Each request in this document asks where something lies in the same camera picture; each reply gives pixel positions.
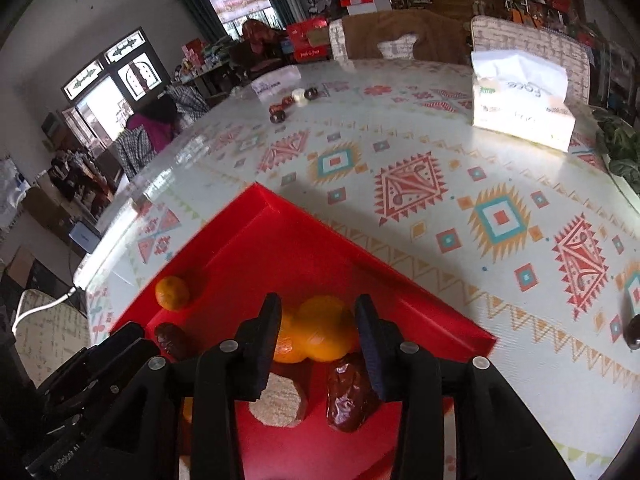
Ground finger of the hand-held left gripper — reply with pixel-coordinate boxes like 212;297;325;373
37;340;161;411
87;321;147;357

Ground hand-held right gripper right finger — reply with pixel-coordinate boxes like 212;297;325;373
354;294;576;480

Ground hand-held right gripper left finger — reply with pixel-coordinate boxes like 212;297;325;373
82;292;283;480

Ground small red date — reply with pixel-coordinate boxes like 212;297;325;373
154;322;190;361

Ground large red date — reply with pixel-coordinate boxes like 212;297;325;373
326;352;381;432

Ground white puffed rice cake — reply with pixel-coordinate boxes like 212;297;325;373
248;372;308;428

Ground red tray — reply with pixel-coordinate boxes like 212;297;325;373
107;182;498;480

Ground brick pattern chair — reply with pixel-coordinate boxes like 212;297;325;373
12;290;93;391
470;16;592;106

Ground plaid cloth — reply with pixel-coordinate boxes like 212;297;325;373
114;127;153;178

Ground decorated glass door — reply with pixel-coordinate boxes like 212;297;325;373
60;27;171;136

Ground white plastic packet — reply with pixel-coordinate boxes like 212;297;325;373
250;66;302;97

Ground white tissue box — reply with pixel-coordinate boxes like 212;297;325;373
470;50;575;153

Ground red gift box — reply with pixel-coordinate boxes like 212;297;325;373
286;19;331;63

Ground dark red coat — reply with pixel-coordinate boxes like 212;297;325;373
242;19;288;61

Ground chair with brown cloth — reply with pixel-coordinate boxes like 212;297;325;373
327;10;470;65

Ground green spinach leaves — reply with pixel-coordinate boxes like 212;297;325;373
595;110;640;183

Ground window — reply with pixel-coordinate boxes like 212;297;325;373
205;0;276;36

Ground white cable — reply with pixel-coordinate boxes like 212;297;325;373
12;285;83;331

